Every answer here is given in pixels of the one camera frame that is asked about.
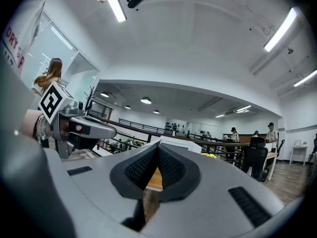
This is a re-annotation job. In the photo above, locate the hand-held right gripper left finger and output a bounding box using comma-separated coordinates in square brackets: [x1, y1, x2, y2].
[44, 140, 159, 238]

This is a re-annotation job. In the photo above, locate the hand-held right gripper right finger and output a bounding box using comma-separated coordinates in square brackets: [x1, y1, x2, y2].
[138, 142, 306, 238]

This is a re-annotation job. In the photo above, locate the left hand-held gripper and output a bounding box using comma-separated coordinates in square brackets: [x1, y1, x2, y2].
[39, 81, 117, 160]

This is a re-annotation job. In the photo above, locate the person's left forearm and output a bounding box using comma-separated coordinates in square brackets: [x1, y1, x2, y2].
[20, 109, 42, 140]

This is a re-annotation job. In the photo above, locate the person's left hand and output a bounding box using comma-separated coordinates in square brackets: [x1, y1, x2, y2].
[60, 119, 84, 137]

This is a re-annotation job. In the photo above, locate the black coat rack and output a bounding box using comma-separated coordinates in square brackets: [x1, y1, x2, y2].
[83, 86, 97, 115]

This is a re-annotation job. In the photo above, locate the black metal railing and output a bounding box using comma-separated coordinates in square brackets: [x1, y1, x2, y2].
[85, 107, 250, 162]

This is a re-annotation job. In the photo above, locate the black office chair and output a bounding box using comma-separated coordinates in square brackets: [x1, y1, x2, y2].
[241, 136, 269, 182]

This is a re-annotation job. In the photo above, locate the white box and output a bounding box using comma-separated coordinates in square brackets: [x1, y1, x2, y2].
[145, 135, 202, 155]

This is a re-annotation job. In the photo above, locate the wooden office desk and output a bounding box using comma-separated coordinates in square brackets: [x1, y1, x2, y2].
[262, 151, 278, 181]

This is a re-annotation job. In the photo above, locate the small white table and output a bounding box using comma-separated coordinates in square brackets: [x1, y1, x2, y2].
[289, 145, 309, 167]

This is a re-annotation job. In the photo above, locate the long ceiling tube light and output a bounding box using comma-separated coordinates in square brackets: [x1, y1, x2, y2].
[293, 69, 317, 87]
[107, 0, 128, 23]
[263, 7, 298, 53]

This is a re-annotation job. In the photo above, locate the white shirt with red print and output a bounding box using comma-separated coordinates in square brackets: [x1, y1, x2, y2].
[0, 0, 47, 80]

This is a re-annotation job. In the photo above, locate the glass partition wall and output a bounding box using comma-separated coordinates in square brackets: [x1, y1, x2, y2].
[23, 12, 101, 111]

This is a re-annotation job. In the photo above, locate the pale green bead bracelet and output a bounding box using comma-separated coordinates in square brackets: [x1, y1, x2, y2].
[37, 115, 52, 141]

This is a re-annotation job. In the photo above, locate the dark cord bracelet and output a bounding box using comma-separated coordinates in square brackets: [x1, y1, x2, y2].
[32, 114, 42, 139]

